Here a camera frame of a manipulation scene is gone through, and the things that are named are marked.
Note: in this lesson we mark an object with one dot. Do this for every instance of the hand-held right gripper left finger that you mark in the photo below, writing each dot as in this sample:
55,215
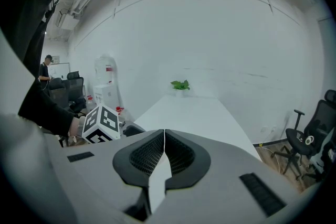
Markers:
110,178

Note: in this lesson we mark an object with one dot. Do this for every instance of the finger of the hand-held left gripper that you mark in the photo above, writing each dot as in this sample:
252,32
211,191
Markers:
134,130

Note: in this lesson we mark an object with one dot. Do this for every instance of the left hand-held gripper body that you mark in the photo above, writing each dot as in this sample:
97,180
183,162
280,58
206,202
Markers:
105,123

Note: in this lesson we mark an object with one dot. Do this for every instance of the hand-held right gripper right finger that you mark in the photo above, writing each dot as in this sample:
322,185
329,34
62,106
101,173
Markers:
223,186

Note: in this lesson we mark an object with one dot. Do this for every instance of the person's left forearm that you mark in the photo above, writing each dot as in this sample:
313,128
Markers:
44,110

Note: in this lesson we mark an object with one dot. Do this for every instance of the clear water jug red cap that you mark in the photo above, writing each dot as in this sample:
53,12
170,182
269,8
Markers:
120,110
89,102

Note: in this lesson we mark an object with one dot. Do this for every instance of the white water dispenser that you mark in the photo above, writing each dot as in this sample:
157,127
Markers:
106,97

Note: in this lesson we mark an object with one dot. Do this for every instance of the green potted plant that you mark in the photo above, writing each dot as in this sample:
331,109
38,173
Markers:
180,85

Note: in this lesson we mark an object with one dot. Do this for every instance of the whiteboard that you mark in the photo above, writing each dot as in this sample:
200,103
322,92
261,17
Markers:
59,69

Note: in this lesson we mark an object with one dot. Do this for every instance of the black mesh office chair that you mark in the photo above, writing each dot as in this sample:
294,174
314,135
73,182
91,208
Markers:
329,154
302,139

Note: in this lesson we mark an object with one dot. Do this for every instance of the white headphones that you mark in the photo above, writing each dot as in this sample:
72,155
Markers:
309,140

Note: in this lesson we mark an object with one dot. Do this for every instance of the person's black clothing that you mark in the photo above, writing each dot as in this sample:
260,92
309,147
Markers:
29,21

